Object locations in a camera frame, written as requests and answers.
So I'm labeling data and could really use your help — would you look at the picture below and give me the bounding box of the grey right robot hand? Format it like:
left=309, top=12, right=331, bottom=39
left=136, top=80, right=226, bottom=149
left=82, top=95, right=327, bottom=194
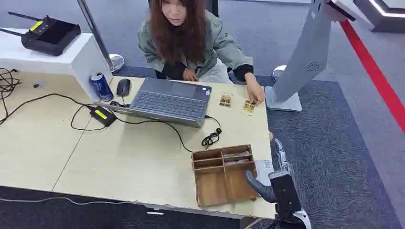
left=245, top=132, right=303, bottom=219

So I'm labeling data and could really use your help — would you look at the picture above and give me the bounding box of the printed yellow card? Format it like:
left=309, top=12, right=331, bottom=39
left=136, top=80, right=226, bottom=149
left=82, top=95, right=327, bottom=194
left=219, top=92, right=234, bottom=108
left=241, top=100, right=256, bottom=116

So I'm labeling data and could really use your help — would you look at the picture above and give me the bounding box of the white paper label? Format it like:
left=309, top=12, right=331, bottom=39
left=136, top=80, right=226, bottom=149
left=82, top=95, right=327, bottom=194
left=255, top=160, right=275, bottom=187

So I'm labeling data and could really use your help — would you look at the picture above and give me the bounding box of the card in wooden box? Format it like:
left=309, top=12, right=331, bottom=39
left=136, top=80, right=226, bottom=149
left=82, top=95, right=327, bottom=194
left=224, top=151, right=251, bottom=158
left=224, top=159, right=252, bottom=166

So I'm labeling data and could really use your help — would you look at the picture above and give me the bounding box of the wooden card box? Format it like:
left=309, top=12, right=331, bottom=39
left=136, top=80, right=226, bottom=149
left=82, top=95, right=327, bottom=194
left=191, top=144, right=258, bottom=208

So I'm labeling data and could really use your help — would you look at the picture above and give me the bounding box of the person's left hand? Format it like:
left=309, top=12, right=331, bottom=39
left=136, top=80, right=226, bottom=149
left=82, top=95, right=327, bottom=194
left=245, top=73, right=266, bottom=106

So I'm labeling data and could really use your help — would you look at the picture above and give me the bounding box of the person's hand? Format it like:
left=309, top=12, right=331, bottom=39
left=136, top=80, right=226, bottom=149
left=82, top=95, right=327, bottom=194
left=245, top=73, right=266, bottom=106
left=182, top=68, right=199, bottom=82

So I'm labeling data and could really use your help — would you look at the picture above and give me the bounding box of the white round stand base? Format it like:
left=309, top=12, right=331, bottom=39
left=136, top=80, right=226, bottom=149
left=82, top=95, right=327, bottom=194
left=272, top=64, right=287, bottom=82

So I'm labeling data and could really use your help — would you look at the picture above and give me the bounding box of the grey kiosk stand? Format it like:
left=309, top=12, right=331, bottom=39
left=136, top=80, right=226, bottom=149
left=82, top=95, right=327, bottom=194
left=265, top=0, right=357, bottom=112

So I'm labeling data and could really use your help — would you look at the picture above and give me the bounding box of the grey laptop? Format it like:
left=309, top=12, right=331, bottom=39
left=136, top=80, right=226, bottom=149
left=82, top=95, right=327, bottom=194
left=95, top=77, right=212, bottom=129

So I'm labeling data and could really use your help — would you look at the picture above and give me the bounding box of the person's right hand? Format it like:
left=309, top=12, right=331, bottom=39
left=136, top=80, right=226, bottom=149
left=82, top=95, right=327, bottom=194
left=182, top=68, right=199, bottom=82

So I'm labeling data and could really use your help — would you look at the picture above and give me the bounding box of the person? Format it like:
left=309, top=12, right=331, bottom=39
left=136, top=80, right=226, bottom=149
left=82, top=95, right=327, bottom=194
left=138, top=0, right=266, bottom=106

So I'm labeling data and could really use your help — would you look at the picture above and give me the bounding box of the black computer mouse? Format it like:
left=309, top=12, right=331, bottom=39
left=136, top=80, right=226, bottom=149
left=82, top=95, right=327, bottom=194
left=116, top=78, right=131, bottom=97

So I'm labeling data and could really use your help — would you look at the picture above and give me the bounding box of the black power adapter yellow label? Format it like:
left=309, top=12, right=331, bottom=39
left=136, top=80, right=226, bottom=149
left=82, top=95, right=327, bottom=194
left=89, top=105, right=117, bottom=127

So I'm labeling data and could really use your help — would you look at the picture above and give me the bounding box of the white and grey platform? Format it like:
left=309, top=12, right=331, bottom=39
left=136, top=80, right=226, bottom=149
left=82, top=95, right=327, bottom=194
left=352, top=0, right=405, bottom=33

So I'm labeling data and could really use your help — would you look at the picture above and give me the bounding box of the blue drink can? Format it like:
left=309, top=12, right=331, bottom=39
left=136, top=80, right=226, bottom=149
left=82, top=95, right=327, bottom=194
left=89, top=73, right=114, bottom=102

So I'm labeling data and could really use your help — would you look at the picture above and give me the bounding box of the white shelf block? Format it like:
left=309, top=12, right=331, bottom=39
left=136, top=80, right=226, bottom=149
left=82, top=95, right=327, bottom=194
left=0, top=28, right=114, bottom=100

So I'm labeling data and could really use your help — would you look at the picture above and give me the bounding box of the silver pole with round base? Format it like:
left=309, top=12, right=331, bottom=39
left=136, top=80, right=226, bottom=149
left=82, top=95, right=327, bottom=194
left=76, top=0, right=125, bottom=73

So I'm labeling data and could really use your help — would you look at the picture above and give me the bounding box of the black router with antennas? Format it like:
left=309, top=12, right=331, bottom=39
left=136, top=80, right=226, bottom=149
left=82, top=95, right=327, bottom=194
left=0, top=12, right=82, bottom=57

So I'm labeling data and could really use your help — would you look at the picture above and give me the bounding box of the black laptop charger cable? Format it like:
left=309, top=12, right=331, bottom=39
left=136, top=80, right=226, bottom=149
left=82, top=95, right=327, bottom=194
left=114, top=115, right=223, bottom=153

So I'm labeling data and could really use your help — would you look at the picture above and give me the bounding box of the black mouse cable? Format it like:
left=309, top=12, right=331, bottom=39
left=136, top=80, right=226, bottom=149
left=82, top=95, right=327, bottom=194
left=110, top=96, right=130, bottom=109

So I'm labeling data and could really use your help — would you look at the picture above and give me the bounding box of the black post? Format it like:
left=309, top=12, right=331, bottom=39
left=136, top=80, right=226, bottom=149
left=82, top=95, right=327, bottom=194
left=205, top=0, right=220, bottom=18

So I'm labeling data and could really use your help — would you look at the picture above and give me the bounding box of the white floor cable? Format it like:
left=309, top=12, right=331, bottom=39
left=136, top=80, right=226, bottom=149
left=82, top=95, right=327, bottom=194
left=0, top=196, right=140, bottom=206

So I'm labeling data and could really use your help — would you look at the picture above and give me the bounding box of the black mains cable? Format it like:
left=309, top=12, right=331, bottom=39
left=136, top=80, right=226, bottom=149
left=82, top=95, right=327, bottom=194
left=0, top=93, right=108, bottom=131

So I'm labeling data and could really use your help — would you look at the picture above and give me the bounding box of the black cable bundle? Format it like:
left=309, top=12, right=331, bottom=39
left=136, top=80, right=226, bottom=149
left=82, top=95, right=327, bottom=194
left=0, top=68, right=22, bottom=119

